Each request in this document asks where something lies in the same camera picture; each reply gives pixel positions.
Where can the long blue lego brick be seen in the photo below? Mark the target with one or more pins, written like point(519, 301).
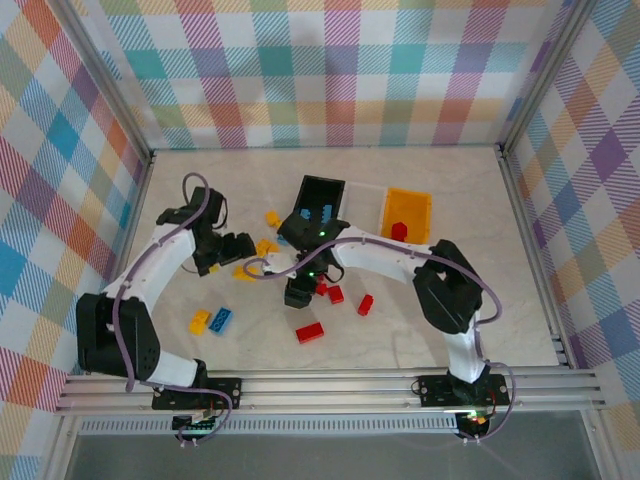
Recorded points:
point(221, 320)
point(306, 214)
point(327, 212)

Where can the black plastic container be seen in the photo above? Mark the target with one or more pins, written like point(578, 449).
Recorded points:
point(320, 192)

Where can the red lego brick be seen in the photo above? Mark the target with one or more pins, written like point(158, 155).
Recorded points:
point(400, 231)
point(321, 289)
point(310, 332)
point(335, 294)
point(366, 304)

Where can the white plastic container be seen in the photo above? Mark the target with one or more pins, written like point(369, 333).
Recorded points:
point(362, 205)

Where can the yellow plastic container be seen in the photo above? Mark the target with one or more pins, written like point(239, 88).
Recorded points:
point(412, 210)

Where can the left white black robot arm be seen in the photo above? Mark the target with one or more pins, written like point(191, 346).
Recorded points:
point(150, 260)

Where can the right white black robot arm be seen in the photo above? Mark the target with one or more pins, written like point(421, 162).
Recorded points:
point(380, 255)

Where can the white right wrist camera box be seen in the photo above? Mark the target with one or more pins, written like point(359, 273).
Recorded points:
point(280, 262)

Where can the aluminium side rail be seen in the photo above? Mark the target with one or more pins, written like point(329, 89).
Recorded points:
point(534, 250)
point(139, 200)

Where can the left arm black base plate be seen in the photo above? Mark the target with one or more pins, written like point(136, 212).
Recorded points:
point(227, 392)

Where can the long aluminium base rail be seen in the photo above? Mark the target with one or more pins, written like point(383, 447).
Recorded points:
point(325, 395)

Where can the aluminium corner post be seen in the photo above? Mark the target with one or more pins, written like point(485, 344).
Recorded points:
point(110, 85)
point(540, 75)

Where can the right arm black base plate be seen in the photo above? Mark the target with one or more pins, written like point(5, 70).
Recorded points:
point(435, 390)

